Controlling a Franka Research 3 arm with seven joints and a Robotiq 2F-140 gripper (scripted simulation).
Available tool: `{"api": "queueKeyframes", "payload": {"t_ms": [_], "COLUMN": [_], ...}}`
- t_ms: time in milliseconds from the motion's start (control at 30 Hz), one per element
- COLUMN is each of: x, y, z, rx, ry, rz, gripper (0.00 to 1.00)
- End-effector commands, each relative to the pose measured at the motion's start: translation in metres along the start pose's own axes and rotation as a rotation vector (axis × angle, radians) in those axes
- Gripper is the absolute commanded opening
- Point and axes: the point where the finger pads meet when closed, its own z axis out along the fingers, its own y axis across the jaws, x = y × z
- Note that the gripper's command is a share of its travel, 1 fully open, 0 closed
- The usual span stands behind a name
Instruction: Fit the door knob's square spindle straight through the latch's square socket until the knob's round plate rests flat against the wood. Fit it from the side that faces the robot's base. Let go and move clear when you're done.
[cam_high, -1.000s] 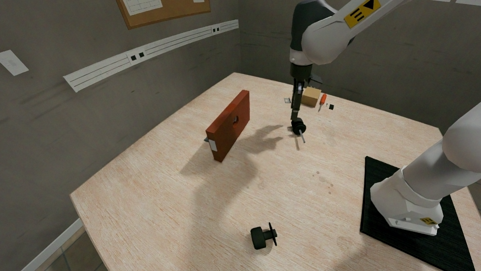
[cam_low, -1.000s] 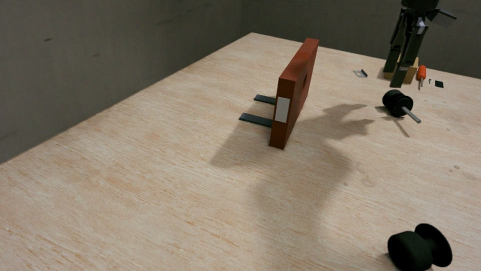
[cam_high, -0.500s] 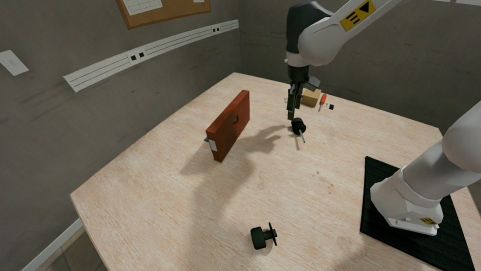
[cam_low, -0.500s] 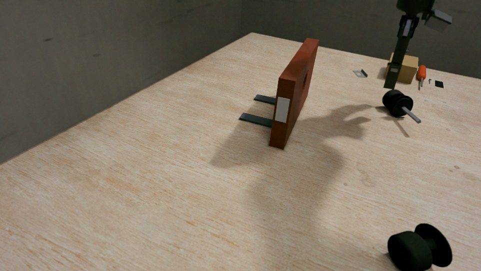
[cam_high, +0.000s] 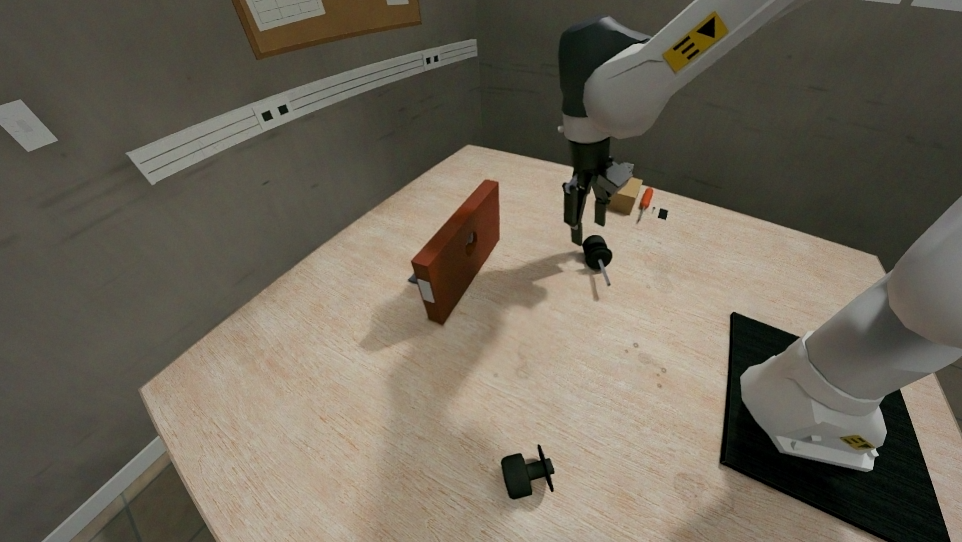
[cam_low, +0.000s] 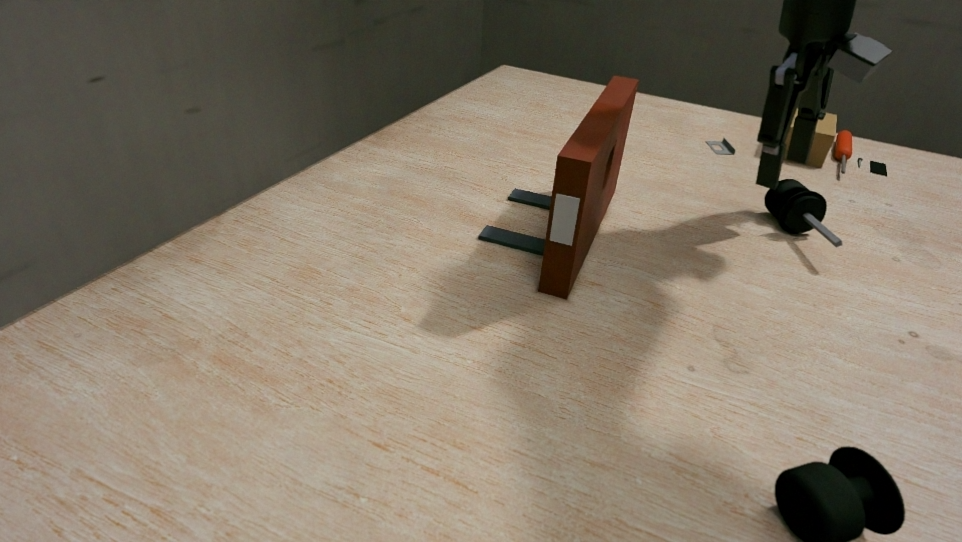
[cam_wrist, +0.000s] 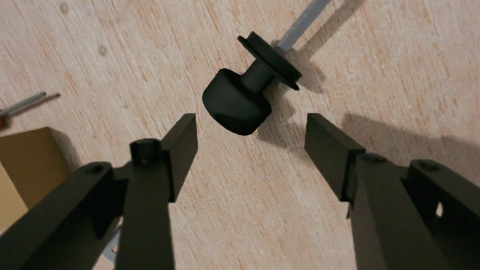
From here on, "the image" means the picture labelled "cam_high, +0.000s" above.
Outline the black door knob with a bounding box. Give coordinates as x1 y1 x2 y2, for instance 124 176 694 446
582 235 613 286
501 444 555 500

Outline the brown cardboard box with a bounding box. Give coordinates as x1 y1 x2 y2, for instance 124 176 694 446
607 177 643 215

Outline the orange-handled screwdriver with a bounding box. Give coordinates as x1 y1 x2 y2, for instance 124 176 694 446
638 188 653 221

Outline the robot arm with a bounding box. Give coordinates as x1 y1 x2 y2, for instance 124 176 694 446
558 0 962 472

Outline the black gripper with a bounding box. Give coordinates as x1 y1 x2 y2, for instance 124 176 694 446
562 137 614 247

